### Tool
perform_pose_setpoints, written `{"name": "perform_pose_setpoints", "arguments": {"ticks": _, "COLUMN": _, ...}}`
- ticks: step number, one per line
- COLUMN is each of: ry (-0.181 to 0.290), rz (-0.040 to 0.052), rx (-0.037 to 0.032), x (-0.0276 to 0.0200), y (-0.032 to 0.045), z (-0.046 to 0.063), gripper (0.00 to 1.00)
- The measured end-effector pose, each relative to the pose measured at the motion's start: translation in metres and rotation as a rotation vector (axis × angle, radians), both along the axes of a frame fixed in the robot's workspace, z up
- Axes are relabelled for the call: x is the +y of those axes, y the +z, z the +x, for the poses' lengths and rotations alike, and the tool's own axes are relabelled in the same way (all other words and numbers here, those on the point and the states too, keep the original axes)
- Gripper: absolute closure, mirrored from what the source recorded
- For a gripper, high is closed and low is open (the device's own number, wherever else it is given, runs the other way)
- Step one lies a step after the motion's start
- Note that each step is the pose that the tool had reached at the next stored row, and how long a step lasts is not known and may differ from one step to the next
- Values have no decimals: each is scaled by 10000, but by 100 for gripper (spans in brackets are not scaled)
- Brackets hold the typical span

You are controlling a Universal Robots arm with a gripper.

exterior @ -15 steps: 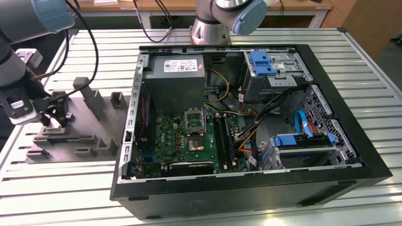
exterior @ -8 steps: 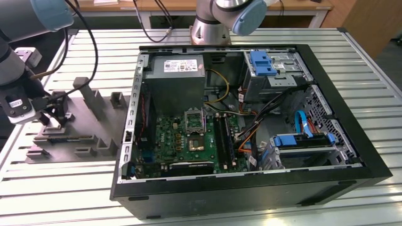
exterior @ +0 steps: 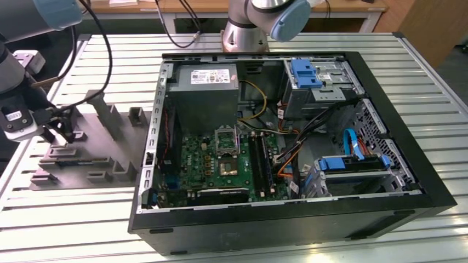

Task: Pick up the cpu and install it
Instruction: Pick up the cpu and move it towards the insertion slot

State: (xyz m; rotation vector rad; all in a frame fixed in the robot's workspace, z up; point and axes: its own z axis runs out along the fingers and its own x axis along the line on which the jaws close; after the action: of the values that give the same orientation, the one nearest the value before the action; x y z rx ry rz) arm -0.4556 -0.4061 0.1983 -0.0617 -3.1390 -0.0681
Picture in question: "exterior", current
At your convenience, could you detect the black RAM slot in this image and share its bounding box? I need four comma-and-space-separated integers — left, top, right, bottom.
258, 131, 277, 194

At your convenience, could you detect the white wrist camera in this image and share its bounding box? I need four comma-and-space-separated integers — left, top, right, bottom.
0, 105, 40, 142

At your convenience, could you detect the grey power supply unit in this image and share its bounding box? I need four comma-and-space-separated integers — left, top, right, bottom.
165, 64, 241, 131

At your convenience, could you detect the metal locking lever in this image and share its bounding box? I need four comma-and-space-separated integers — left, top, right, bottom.
237, 124, 245, 157

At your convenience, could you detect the blue plastic drive carrier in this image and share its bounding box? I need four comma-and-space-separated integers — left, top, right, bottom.
290, 59, 322, 89

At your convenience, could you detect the yellow wire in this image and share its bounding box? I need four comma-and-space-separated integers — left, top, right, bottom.
237, 79, 268, 121

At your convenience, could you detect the hard disk in blue carrier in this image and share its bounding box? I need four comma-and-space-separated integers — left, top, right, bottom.
316, 153, 393, 174

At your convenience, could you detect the brown wooden cabinet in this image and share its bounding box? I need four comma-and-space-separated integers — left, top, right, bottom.
372, 0, 468, 69

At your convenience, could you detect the metal disk bay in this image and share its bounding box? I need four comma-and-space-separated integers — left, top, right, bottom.
316, 164, 410, 197

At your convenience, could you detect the black cable bundle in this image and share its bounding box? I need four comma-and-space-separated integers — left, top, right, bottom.
272, 98, 361, 167

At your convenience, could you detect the metal drive cage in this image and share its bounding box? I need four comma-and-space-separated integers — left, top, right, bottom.
282, 57, 366, 118

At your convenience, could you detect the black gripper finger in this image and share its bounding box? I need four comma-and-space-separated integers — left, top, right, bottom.
42, 123, 60, 145
54, 107, 80, 145

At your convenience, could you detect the black camera cable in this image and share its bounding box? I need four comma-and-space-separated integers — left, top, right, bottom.
46, 0, 112, 116

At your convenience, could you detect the grey wire bundle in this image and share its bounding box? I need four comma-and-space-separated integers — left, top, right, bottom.
237, 119, 297, 135

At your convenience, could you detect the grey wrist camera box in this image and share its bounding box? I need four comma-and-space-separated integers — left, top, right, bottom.
12, 50, 46, 75

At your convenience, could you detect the orange wire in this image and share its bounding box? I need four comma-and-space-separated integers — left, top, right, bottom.
276, 157, 296, 179

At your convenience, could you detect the black graphics card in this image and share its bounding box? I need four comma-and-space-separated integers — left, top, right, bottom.
194, 187, 250, 205

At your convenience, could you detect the black PC case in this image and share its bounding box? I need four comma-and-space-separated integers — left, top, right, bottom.
126, 50, 458, 257

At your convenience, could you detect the green motherboard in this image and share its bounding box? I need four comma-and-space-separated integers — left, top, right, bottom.
154, 123, 293, 208

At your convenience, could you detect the metal socket cover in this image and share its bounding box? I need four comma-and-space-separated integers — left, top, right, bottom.
214, 125, 241, 156

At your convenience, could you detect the red disk wire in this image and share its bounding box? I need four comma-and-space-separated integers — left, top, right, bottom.
357, 136, 376, 157

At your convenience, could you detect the blue disk wire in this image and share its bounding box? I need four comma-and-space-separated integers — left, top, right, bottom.
342, 128, 366, 161

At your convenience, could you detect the grey parts rack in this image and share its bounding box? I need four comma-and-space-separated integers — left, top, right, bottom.
28, 89, 153, 191

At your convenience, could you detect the black cable with connector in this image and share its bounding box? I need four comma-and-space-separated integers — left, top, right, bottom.
154, 0, 201, 49

